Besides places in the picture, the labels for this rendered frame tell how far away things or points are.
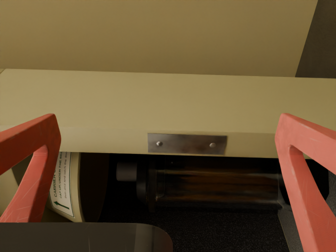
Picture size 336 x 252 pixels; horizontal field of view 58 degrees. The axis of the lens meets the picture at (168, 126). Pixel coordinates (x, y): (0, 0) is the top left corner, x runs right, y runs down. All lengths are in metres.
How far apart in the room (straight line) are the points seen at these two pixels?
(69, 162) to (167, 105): 0.14
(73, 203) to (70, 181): 0.03
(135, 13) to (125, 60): 0.11
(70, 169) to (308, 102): 0.27
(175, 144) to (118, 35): 0.45
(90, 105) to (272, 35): 0.50
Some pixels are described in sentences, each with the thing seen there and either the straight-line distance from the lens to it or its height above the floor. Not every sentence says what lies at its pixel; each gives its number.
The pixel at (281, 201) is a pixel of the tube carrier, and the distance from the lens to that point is 0.42.
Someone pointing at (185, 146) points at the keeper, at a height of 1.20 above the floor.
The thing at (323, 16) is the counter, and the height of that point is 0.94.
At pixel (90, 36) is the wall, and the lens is 0.71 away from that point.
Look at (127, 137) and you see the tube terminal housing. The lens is 0.28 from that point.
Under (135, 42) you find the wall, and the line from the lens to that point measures 0.69.
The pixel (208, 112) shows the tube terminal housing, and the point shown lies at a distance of 0.29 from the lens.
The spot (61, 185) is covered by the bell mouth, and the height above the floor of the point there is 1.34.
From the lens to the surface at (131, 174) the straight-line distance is 0.42.
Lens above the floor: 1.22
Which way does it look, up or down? level
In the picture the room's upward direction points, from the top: 88 degrees counter-clockwise
